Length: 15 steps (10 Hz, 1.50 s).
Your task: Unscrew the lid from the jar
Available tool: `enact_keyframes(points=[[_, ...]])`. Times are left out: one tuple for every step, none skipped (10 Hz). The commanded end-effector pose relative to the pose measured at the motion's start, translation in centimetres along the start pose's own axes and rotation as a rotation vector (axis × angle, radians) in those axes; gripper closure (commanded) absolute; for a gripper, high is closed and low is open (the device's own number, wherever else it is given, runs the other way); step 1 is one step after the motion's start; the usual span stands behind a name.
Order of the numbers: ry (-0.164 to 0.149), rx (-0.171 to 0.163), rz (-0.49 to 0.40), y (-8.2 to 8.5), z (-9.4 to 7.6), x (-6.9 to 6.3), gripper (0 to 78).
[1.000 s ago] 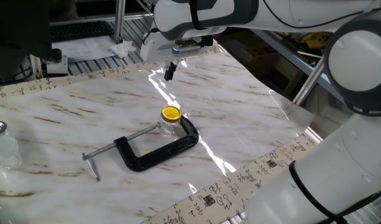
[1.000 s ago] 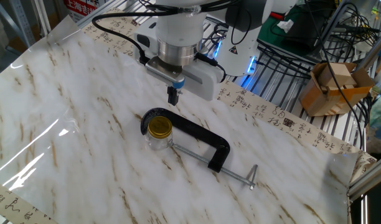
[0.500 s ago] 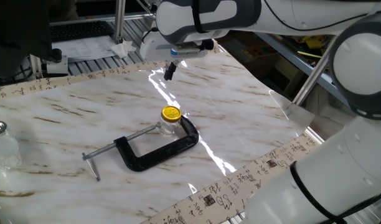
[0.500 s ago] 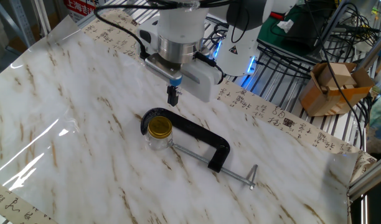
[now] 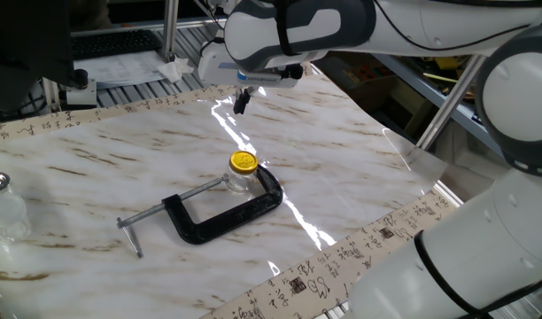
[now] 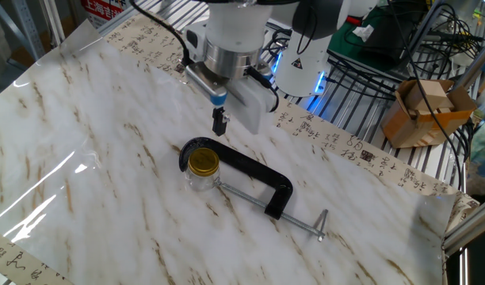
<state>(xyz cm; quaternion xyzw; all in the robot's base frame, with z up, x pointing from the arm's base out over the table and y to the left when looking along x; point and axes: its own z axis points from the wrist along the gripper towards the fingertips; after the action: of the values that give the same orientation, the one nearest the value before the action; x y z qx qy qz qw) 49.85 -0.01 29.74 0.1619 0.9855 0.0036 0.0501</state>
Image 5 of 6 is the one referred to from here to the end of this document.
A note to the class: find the stack of printed papers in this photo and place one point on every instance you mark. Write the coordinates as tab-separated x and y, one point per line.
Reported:
120	68

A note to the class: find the black computer monitor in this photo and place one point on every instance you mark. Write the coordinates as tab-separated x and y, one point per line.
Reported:
23	44

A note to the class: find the black computer keyboard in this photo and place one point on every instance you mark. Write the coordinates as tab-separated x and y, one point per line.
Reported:
111	42

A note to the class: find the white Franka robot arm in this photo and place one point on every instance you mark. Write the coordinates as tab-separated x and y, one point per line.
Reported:
488	248

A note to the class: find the black camera on white mount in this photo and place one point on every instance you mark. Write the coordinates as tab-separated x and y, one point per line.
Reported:
80	91

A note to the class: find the crumpled white tissue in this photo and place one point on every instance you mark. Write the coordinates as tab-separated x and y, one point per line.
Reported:
175	68

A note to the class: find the aluminium frame post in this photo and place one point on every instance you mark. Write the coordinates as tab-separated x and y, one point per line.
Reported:
448	104
169	26

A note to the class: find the small clear glass jar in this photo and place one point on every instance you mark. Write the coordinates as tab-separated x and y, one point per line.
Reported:
240	184

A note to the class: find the black C-clamp with steel screw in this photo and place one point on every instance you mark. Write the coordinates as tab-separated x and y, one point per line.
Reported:
218	226

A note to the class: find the beige calligraphy print cloth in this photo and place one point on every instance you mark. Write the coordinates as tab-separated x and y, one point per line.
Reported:
311	283

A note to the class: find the gold metal jar lid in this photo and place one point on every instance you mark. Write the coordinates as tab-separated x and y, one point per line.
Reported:
243	161

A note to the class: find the grey metal shelf beam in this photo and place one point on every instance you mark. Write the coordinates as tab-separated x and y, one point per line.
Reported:
412	82

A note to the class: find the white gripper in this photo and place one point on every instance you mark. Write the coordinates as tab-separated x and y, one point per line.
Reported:
213	66

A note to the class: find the glossy marble pattern sheet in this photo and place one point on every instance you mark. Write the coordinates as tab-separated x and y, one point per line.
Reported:
120	177

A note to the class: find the aluminium frame rail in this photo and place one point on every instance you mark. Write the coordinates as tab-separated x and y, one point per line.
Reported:
133	25

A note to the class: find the clear shaker bottle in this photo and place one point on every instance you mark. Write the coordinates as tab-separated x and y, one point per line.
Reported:
5	217

